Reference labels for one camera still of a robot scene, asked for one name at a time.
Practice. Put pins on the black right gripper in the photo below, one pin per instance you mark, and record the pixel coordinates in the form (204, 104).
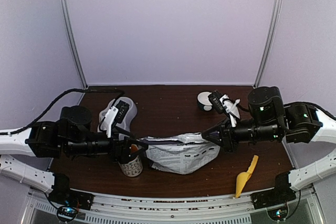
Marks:
(229, 141)

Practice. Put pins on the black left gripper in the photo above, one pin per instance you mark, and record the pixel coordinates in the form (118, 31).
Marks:
(123, 156)

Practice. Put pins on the purple pet food bag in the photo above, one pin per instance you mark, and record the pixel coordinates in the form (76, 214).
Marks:
(181, 154)

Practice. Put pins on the yellow plastic scoop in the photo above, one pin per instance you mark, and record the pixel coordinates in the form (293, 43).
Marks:
(244, 177)

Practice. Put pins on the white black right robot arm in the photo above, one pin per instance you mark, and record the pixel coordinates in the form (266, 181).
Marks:
(267, 118)

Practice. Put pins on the right arm base board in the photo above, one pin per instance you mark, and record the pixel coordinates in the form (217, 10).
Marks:
(275, 202)

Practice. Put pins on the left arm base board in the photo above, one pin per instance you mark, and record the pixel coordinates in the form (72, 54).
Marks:
(68, 208)

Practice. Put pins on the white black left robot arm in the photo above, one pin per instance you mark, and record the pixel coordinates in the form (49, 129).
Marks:
(70, 135)

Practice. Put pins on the grey double pet feeder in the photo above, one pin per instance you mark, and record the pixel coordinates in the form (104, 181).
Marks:
(131, 111)

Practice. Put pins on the white mug yellow inside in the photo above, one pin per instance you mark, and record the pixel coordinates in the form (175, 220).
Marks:
(131, 166)

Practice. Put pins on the dark blue white bowl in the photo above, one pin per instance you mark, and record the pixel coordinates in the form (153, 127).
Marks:
(203, 101)

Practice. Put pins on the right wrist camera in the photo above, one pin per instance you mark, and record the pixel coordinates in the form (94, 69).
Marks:
(216, 99)

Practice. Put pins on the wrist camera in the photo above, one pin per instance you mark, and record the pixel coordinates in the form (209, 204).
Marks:
(216, 99)
(123, 108)

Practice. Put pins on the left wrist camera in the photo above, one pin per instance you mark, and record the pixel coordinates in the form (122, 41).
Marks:
(123, 108)

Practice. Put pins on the aluminium front rail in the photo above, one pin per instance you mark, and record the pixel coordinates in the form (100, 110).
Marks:
(209, 209)

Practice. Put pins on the right aluminium corner post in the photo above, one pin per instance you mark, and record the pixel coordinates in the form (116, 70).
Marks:
(276, 10)

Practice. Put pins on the aluminium corner post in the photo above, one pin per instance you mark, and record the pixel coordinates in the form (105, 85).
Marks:
(72, 43)
(276, 10)

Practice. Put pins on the left aluminium corner post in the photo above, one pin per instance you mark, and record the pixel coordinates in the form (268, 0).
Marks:
(72, 43)

